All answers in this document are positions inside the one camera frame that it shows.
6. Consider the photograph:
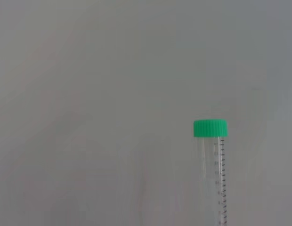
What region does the clear test tube green cap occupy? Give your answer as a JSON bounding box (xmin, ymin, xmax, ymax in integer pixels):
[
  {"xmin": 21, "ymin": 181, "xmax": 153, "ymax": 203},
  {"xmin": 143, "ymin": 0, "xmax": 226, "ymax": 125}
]
[{"xmin": 193, "ymin": 119, "xmax": 229, "ymax": 226}]

